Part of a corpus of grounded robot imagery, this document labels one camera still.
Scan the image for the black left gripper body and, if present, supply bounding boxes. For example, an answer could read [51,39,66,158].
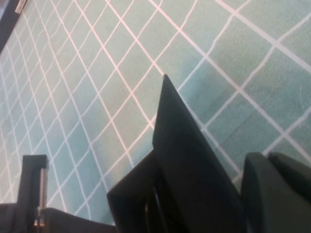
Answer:
[0,202,118,233]

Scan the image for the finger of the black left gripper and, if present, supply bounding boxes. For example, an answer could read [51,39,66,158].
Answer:
[16,154,49,212]

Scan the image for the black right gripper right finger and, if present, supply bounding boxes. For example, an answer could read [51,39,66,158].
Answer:
[268,151,311,190]

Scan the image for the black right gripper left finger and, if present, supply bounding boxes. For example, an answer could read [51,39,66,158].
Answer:
[240,151,311,233]

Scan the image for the black glasses case printed sides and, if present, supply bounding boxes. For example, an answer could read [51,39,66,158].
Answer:
[106,73,246,233]

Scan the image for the green white checkered tablecloth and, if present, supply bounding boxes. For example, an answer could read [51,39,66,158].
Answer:
[0,0,311,233]

